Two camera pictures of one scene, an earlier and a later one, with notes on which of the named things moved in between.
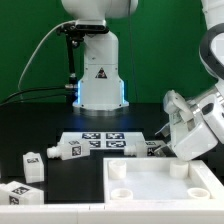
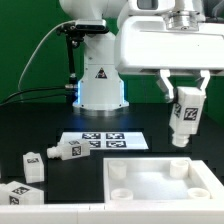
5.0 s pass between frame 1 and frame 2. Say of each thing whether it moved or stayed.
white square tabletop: stayed
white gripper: moved
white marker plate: stayed
